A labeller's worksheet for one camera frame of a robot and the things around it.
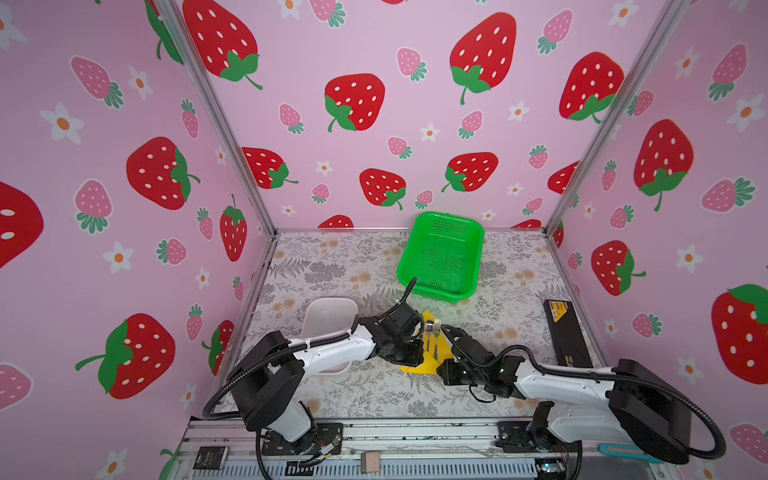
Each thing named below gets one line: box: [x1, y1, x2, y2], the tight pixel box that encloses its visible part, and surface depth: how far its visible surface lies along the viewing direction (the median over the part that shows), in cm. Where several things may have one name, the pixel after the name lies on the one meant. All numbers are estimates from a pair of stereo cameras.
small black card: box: [192, 446, 229, 470], surface depth 71 cm
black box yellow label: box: [543, 300, 593, 368], surface depth 95 cm
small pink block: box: [360, 451, 381, 475], surface depth 70 cm
